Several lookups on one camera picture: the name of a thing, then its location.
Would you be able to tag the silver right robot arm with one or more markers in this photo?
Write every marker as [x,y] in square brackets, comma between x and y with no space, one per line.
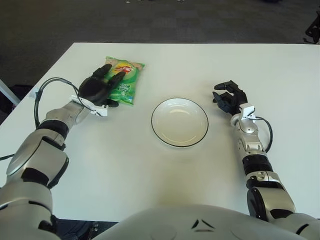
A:
[250,145]

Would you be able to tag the black office chair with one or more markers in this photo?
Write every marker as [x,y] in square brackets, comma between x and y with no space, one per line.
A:
[313,31]

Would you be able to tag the grey robot torso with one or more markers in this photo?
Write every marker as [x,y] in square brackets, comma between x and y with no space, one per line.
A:
[162,225]

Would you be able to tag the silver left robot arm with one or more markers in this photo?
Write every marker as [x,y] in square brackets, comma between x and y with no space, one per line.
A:
[32,155]

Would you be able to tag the small light floor scrap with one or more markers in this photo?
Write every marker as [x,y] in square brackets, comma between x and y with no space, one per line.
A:
[127,2]

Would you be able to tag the white furniture panel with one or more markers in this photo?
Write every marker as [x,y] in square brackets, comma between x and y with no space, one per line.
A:
[8,91]

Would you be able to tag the white plate black rim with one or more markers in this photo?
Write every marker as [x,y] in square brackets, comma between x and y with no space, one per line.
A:
[180,122]

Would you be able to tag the green potato chips bag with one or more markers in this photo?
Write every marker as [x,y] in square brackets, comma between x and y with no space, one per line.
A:
[127,82]

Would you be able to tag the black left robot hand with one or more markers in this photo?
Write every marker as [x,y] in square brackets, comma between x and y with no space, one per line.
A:
[93,87]

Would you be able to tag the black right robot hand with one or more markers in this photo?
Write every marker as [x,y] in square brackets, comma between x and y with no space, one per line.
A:
[237,98]

